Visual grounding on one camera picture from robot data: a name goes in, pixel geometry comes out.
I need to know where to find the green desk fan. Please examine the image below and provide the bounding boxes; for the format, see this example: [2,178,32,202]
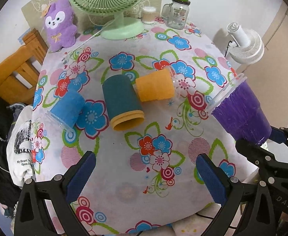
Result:
[70,0,145,40]

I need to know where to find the purple plastic cup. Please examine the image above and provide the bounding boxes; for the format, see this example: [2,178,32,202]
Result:
[205,73,271,146]

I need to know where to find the blue plastic cup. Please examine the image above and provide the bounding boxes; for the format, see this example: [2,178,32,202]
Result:
[45,91,85,132]

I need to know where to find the white circulator fan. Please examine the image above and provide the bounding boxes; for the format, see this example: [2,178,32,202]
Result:
[227,22,264,65]

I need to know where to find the cotton swab container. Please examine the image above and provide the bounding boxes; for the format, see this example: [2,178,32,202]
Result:
[141,6,156,25]

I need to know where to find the white printed t-shirt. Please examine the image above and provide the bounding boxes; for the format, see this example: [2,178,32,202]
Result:
[6,105,35,187]

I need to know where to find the wooden chair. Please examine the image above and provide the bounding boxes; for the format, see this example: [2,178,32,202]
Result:
[0,29,48,104]

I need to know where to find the glass mason jar mug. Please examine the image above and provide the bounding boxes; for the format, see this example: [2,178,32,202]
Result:
[161,0,190,30]

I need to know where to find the beige cartoon board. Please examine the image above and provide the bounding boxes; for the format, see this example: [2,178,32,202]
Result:
[21,0,162,40]

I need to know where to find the orange plastic cup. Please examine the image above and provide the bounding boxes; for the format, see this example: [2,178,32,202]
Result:
[136,66,175,102]

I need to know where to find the teal cup orange rim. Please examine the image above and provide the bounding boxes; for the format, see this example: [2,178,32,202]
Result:
[102,75,145,131]

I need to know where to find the purple plush toy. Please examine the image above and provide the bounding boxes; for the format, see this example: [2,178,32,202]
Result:
[44,0,77,52]

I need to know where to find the floral tablecloth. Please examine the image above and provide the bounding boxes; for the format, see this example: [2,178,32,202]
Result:
[33,18,255,234]

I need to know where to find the black clothing pile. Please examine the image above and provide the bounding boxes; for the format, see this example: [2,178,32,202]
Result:
[0,97,25,208]

